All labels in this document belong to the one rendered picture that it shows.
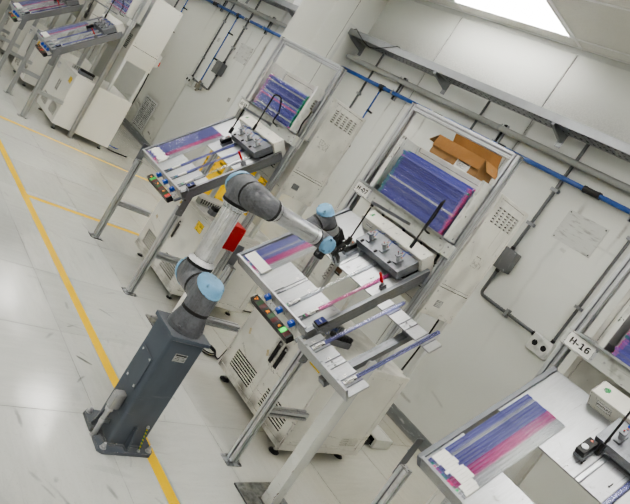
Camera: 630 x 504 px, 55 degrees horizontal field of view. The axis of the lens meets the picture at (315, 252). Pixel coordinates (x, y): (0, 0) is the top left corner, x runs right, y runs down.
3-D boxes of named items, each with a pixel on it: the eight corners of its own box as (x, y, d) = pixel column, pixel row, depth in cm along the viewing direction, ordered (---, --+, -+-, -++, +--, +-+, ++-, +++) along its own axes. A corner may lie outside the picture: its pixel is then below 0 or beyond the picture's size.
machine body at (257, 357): (270, 459, 303) (338, 361, 293) (212, 371, 351) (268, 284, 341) (349, 463, 349) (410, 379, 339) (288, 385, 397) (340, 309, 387)
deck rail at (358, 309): (307, 342, 272) (306, 332, 269) (305, 339, 274) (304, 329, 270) (429, 279, 300) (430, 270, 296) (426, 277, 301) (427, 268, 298)
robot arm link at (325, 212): (310, 208, 267) (326, 198, 269) (316, 226, 274) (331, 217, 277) (320, 216, 262) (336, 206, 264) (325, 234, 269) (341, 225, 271)
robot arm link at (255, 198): (264, 189, 222) (343, 239, 256) (251, 177, 230) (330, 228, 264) (245, 214, 223) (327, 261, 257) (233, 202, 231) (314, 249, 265)
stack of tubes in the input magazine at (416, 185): (440, 234, 292) (472, 187, 288) (376, 189, 327) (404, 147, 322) (452, 242, 301) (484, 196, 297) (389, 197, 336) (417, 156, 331)
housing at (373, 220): (420, 282, 301) (421, 260, 292) (362, 235, 334) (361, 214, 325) (432, 276, 304) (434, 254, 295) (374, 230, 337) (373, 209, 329)
